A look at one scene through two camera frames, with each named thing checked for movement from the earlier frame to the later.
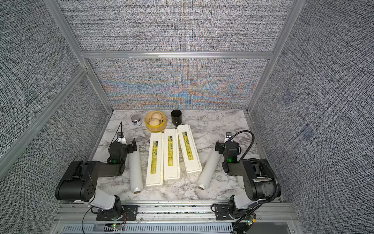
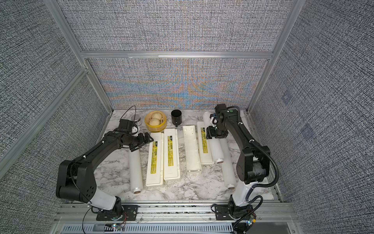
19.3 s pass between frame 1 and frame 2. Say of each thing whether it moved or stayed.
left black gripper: moved
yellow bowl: stayed
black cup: stayed
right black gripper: moved
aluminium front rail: stayed
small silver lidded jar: stayed
